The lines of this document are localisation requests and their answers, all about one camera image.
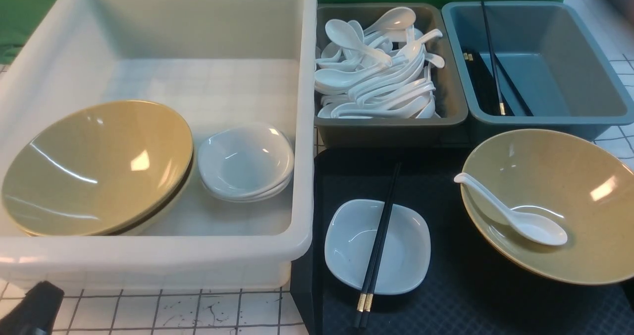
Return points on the white square sauce dish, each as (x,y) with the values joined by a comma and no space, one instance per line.
(406,253)

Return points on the white ceramic soup spoon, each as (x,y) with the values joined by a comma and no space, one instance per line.
(534,227)

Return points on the tan noodle bowl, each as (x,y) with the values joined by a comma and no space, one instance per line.
(578,185)

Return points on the tan bowl under stack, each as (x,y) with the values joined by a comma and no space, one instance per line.
(93,194)

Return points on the tan bowl top of stack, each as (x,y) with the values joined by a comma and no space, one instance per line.
(126,126)

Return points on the white sauce dish top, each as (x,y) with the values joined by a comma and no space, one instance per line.
(245,160)

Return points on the white sauce dish lower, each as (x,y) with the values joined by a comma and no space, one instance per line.
(249,199)

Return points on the white spoon left of pile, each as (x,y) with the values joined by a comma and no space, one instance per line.
(342,34)

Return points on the white spoon of pile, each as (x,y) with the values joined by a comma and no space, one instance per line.
(342,34)
(398,18)

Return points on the olive grey spoon bin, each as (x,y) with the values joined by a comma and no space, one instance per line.
(363,103)

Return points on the large white plastic tub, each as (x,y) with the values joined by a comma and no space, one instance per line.
(219,64)

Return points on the white spoon top of pile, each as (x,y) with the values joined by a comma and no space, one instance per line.
(398,18)

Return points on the bundle black chopsticks in bin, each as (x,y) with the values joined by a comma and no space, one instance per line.
(484,84)

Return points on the upright black chopstick in bin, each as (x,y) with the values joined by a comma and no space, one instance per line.
(502,108)

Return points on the black textured serving tray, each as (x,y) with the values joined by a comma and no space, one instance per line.
(470,289)

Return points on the blue grey chopstick bin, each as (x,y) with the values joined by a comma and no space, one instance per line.
(552,58)

